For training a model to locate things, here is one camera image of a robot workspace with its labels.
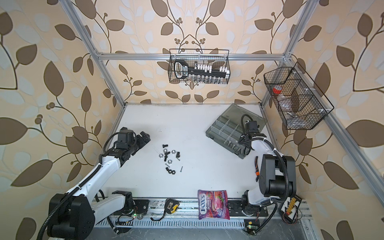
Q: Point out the socket set on black rail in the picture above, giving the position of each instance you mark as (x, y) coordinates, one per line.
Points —
(200, 73)

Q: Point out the wire basket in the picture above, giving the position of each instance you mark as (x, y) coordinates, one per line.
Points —
(302, 105)
(216, 57)

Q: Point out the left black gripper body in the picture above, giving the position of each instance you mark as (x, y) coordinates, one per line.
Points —
(132, 147)

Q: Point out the right wire basket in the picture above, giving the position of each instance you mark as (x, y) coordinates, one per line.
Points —
(302, 105)

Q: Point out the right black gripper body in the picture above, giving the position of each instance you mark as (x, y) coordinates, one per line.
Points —
(241, 139)

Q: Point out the back wire basket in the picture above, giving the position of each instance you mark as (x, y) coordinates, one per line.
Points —
(216, 57)

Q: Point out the small electronics board with wires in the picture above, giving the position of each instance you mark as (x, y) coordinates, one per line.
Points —
(289, 211)

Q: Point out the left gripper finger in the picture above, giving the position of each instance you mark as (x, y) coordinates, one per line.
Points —
(144, 138)
(138, 145)

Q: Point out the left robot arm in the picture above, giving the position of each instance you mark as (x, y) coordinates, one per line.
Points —
(73, 215)

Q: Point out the grey plastic organizer box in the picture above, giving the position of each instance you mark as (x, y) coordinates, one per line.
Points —
(227, 128)

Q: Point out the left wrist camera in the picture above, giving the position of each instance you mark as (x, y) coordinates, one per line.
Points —
(123, 130)

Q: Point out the black hex nut pair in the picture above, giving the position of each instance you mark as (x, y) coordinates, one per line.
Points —
(170, 171)

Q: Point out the yellow black tape measure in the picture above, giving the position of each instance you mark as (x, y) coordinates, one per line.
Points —
(171, 205)

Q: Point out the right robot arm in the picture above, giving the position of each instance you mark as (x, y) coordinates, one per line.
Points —
(275, 172)

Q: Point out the purple Fox's candy bag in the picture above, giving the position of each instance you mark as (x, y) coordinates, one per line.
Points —
(213, 204)

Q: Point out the orange black pliers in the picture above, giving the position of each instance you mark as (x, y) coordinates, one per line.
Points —
(257, 169)

